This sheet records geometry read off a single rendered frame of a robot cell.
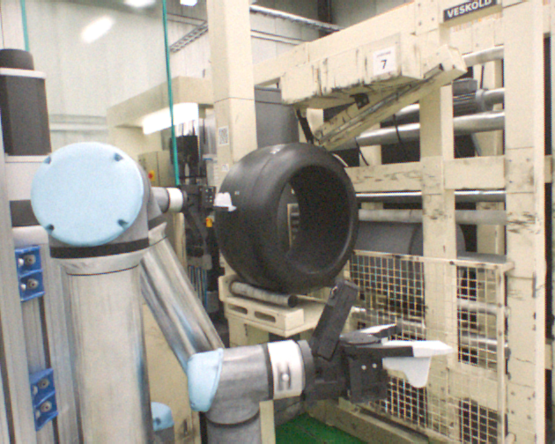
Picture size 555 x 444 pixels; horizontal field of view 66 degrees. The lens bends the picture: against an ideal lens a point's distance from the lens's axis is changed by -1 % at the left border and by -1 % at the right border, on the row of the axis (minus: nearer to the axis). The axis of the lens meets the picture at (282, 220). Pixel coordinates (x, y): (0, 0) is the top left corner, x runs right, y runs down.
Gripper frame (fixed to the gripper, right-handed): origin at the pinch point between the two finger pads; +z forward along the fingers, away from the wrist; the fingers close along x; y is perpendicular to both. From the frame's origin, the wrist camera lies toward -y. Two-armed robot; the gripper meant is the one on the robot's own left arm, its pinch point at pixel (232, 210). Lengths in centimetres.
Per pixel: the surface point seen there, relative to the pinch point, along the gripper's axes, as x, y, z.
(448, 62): -46, 51, 55
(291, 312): -11.2, -34.4, 17.3
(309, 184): 13, 12, 49
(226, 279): 22.8, -27.2, 13.9
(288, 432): 47, -115, 71
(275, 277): -8.6, -22.6, 12.1
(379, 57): -28, 54, 40
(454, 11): -40, 75, 69
